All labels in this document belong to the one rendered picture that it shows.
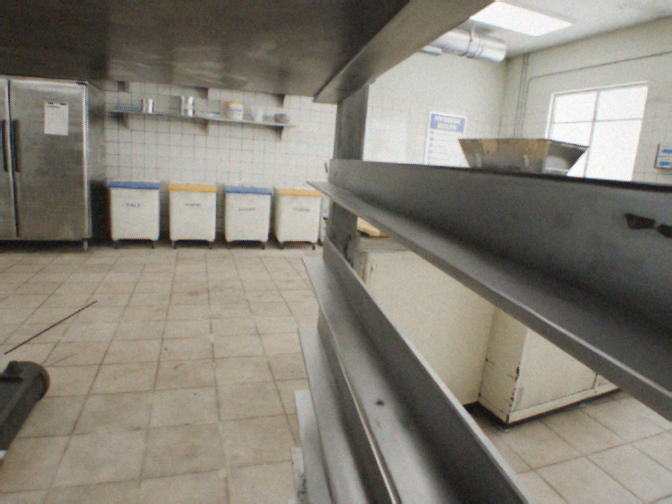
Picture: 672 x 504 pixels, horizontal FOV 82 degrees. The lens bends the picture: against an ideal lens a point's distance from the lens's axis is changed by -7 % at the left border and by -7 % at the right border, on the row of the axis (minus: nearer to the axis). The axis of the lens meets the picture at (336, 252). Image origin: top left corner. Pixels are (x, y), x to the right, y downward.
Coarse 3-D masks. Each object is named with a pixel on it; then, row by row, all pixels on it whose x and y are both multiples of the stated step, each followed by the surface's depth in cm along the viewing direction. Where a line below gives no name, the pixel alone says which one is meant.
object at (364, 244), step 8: (360, 240) 147; (368, 240) 149; (376, 240) 150; (384, 240) 151; (392, 240) 153; (360, 248) 148; (368, 248) 149; (376, 248) 151; (384, 248) 152; (392, 248) 154; (400, 248) 155
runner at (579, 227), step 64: (384, 192) 26; (448, 192) 17; (512, 192) 13; (576, 192) 10; (640, 192) 8; (448, 256) 12; (512, 256) 12; (576, 256) 10; (640, 256) 8; (576, 320) 7; (640, 320) 8; (640, 384) 5
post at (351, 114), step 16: (352, 96) 43; (368, 96) 43; (336, 112) 46; (352, 112) 43; (336, 128) 45; (352, 128) 44; (336, 144) 45; (352, 144) 44; (336, 208) 45; (336, 224) 46; (352, 224) 46; (336, 240) 46; (352, 240) 47; (352, 256) 47
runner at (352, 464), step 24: (312, 336) 49; (312, 360) 43; (336, 360) 39; (312, 384) 38; (336, 384) 38; (336, 408) 35; (336, 432) 31; (360, 432) 29; (336, 456) 29; (360, 456) 29; (336, 480) 27; (360, 480) 27; (384, 480) 23
